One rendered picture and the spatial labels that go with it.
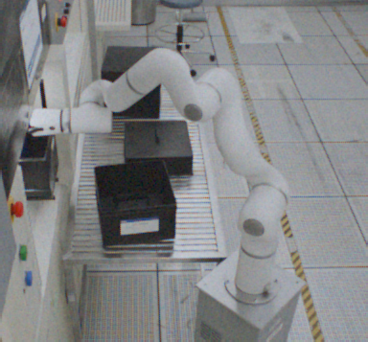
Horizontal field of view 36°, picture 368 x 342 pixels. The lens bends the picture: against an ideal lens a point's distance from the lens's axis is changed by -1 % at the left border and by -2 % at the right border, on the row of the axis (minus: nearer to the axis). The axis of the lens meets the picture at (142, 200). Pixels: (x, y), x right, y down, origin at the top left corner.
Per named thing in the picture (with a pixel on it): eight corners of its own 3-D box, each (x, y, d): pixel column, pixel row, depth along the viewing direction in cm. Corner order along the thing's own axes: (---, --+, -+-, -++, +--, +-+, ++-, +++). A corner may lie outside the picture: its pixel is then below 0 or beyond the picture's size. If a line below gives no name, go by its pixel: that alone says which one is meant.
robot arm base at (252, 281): (289, 283, 195) (298, 244, 183) (257, 313, 185) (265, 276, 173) (245, 256, 205) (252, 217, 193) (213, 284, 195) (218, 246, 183)
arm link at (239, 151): (251, 232, 174) (267, 201, 185) (287, 226, 166) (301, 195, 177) (176, 92, 156) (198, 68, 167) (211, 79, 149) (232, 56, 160)
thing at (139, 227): (103, 247, 209) (100, 213, 198) (95, 199, 230) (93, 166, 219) (176, 239, 212) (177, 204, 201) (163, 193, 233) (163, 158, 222)
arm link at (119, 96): (127, 44, 169) (74, 92, 190) (126, 86, 162) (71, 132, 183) (150, 56, 174) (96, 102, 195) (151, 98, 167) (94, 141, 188)
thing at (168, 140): (194, 175, 242) (195, 150, 233) (125, 178, 241) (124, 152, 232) (186, 137, 264) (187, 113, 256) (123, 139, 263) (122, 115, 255)
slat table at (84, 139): (211, 372, 254) (227, 257, 205) (79, 374, 254) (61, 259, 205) (190, 192, 353) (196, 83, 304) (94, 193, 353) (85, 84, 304)
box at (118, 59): (160, 119, 277) (161, 73, 260) (103, 117, 278) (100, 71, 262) (163, 90, 298) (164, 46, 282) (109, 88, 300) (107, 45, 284)
